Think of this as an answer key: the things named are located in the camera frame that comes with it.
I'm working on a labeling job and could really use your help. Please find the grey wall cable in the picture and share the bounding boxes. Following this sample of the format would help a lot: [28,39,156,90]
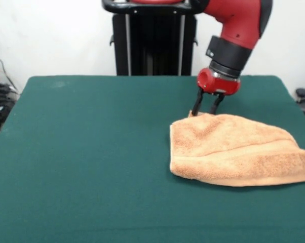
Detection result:
[0,47,18,92]

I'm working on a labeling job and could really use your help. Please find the dark green table cloth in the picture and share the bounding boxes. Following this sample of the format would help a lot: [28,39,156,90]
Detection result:
[0,74,305,243]

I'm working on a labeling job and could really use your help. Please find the orange terry towel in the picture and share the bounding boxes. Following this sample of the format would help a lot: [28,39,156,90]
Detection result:
[169,109,305,187]

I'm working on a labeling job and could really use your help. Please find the black cable bundle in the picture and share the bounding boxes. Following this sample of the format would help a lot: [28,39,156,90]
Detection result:
[0,83,19,134]

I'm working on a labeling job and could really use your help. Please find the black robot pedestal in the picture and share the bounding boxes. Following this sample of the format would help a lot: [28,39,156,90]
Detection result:
[101,0,199,76]

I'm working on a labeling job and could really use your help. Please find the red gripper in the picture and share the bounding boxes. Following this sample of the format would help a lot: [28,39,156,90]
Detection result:
[192,67,242,116]

